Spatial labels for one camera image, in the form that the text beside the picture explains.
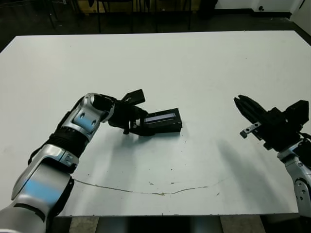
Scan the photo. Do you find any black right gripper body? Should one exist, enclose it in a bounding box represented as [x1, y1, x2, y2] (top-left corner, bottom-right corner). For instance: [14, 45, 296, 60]
[240, 107, 306, 151]

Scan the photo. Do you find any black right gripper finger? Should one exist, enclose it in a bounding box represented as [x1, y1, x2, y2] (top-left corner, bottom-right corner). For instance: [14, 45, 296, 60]
[238, 94, 269, 126]
[233, 96, 258, 126]

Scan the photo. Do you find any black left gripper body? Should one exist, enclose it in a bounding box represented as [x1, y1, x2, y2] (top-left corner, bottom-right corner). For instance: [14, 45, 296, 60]
[108, 99, 149, 135]

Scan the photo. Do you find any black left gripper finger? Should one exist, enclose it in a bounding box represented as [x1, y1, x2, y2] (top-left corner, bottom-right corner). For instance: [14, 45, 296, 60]
[129, 125, 156, 137]
[135, 107, 149, 120]

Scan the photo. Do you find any black box lid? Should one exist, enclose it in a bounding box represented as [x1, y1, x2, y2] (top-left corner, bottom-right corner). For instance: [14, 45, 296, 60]
[140, 108, 182, 126]

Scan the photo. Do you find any black metal chair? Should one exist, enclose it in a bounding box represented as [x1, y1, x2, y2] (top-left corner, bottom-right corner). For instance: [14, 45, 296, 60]
[96, 0, 134, 33]

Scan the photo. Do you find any white cabinet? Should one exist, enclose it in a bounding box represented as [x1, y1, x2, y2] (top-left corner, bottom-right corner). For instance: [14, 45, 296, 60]
[290, 0, 311, 24]

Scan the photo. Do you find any black trash bin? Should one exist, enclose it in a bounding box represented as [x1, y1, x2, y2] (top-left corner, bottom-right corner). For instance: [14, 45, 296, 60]
[199, 0, 218, 20]

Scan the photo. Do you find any chair with grey seat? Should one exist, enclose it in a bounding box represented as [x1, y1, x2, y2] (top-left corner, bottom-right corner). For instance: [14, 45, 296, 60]
[48, 0, 81, 30]

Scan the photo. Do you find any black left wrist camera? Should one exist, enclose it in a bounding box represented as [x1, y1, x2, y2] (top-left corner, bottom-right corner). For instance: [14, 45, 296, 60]
[121, 89, 146, 107]

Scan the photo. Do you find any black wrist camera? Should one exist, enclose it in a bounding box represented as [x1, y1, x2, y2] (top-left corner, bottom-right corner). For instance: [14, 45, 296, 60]
[285, 99, 311, 132]
[121, 89, 146, 107]

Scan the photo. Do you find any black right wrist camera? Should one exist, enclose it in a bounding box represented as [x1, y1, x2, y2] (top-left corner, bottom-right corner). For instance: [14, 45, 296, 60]
[285, 99, 311, 132]

